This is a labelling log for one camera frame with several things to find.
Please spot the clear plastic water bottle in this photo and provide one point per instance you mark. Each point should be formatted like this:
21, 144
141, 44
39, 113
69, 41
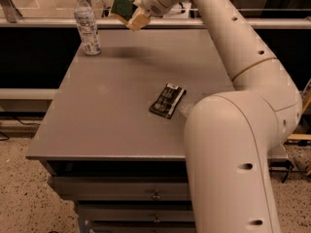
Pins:
87, 27

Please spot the top grey drawer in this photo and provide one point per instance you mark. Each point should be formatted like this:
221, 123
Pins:
120, 189

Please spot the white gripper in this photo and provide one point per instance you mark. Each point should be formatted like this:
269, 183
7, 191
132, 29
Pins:
150, 0

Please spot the black snack packet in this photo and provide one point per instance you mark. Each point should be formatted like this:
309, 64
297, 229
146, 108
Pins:
167, 101

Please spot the grey drawer cabinet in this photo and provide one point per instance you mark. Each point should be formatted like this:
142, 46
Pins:
99, 123

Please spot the bottom grey drawer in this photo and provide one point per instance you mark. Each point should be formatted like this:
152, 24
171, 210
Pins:
142, 227

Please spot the green and yellow sponge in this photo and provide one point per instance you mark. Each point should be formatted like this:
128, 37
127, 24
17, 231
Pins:
122, 10

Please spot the grey drawer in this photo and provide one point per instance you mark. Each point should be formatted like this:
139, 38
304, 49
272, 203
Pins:
142, 227
120, 189
158, 211

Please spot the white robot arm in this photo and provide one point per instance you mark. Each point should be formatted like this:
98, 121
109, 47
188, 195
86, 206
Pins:
228, 136

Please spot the yellow wooden stand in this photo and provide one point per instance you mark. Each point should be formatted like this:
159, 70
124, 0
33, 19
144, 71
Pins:
303, 131

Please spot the middle grey drawer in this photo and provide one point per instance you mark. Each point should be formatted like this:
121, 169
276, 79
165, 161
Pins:
158, 211

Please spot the grey metal railing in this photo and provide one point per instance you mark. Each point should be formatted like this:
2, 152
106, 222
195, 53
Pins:
284, 14

